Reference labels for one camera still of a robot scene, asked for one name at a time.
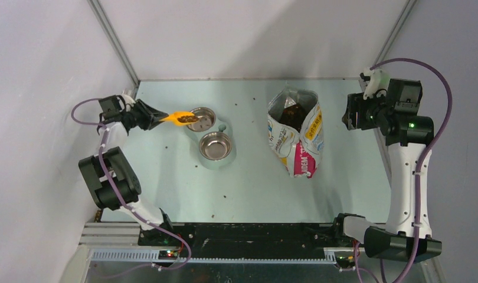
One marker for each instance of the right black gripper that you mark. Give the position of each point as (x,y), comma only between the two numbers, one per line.
(356,103)

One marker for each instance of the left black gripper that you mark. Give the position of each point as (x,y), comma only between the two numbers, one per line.
(151,116)

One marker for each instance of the yellow plastic scoop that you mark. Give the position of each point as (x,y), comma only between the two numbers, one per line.
(181,118)

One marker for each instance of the pet food bag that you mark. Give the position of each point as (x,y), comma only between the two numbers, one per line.
(299,152)

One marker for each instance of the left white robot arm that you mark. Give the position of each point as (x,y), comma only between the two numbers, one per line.
(109,177)

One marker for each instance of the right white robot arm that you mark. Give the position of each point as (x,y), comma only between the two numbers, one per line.
(392,108)

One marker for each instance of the far steel bowl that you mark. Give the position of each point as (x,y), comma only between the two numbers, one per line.
(206,119)

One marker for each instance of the steel bowl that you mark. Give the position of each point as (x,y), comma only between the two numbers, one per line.
(215,146)
(206,119)

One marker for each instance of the brown kibble in bag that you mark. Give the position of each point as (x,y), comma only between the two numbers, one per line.
(293,116)

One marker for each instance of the mint double bowl stand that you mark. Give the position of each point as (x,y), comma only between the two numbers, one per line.
(221,126)

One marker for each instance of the near steel bowl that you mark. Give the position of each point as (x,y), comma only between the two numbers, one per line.
(215,146)

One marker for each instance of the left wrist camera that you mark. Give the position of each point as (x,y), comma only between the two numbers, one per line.
(128,101)

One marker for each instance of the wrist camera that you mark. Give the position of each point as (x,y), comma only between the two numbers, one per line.
(128,101)
(377,82)

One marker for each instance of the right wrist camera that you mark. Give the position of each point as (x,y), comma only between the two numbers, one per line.
(377,82)

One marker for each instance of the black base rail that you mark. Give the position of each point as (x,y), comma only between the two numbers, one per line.
(276,241)

